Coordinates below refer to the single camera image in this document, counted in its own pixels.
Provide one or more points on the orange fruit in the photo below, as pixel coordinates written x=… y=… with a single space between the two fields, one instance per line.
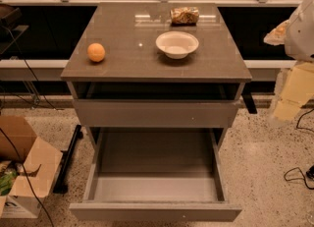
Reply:
x=96 y=52

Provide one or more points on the open lower grey drawer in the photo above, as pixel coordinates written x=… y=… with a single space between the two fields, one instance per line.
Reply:
x=156 y=175

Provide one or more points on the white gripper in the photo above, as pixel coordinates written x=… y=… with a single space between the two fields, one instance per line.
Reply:
x=301 y=34

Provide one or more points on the black floor bar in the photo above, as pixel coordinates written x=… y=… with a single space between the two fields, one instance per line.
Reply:
x=60 y=186

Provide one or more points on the grey drawer cabinet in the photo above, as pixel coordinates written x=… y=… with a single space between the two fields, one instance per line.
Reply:
x=135 y=69

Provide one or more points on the green item in box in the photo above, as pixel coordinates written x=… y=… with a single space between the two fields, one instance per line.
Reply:
x=7 y=180

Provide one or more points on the white bowl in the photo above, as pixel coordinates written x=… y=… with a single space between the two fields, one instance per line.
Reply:
x=176 y=44

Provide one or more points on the open cardboard box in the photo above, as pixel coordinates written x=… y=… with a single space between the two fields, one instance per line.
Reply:
x=36 y=162

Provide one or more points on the closed upper grey drawer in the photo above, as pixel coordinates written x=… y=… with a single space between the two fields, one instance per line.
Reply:
x=153 y=114

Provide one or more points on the crinkled snack bag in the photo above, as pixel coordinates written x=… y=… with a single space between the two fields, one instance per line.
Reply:
x=184 y=15

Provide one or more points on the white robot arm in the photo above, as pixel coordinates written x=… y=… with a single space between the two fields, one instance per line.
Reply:
x=297 y=35

